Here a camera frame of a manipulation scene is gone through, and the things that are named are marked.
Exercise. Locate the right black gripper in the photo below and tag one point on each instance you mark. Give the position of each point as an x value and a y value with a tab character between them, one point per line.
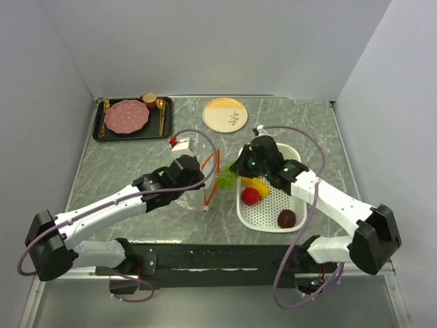
238	167

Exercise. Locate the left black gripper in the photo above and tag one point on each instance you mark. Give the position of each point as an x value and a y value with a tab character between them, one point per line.
199	176

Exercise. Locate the green toy grapes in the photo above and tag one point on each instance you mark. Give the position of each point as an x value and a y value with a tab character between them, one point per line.
227	179

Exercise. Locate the clear orange zip bag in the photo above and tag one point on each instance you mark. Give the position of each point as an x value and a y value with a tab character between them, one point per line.
199	200

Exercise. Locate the red toy fruit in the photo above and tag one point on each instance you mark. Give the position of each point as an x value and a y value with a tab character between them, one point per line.
250	196

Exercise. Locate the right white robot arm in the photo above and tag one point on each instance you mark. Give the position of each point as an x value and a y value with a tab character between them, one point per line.
372	232

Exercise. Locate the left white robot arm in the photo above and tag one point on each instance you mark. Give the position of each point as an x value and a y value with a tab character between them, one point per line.
58	243

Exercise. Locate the yellow toy banana piece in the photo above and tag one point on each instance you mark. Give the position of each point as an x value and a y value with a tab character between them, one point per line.
257	184

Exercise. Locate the black serving tray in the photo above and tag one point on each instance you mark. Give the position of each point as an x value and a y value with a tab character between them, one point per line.
149	131

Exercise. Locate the cream orange round plate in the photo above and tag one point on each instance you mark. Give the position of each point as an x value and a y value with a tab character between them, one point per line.
225	115

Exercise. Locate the white perforated plastic basket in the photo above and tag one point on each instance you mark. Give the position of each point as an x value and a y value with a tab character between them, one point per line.
263	215

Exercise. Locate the dark maroon toy fruit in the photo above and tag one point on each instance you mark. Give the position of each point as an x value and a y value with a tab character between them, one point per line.
286	219

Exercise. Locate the gold spoon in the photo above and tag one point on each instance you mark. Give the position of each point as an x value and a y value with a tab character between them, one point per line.
160	103

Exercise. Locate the pink dotted plate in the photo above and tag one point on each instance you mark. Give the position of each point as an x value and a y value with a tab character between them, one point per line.
127	117

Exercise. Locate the orange cup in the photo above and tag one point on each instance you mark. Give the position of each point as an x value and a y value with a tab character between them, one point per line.
149	99

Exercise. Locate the gold fork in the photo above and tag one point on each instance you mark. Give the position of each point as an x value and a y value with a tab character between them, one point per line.
106	107

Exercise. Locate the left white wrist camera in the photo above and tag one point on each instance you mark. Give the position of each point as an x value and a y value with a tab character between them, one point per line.
183	147

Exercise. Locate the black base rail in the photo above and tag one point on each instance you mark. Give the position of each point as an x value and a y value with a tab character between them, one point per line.
183	265

